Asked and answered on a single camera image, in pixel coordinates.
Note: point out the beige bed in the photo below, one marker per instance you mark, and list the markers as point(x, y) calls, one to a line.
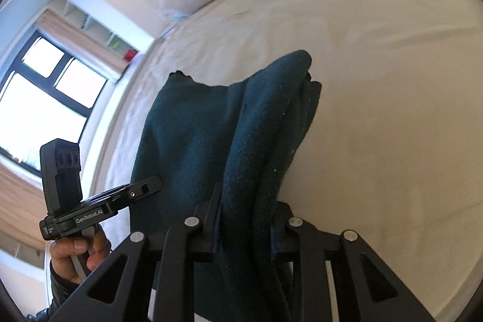
point(377, 80)

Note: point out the white wall shelf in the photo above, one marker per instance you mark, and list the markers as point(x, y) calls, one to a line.
point(86, 20)

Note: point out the green item on shelf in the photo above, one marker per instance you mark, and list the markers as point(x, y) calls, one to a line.
point(117, 43)

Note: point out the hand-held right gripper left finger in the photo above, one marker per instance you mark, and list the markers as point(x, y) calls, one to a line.
point(209, 227)

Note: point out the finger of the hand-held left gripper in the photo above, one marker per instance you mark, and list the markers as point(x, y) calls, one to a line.
point(141, 188)

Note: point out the red box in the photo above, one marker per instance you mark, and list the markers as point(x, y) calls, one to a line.
point(130, 55)

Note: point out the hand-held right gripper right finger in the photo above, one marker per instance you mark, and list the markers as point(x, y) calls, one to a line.
point(281, 231)

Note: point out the person's left hand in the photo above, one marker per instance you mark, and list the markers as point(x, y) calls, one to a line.
point(66, 258)

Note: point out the black framed window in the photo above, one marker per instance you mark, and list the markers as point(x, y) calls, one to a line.
point(41, 99)

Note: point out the dark green sweater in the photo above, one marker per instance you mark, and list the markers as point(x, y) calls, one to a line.
point(196, 141)

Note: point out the beige window bench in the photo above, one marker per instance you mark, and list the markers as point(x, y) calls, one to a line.
point(113, 107)

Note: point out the person's left forearm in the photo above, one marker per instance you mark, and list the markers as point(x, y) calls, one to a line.
point(56, 299)

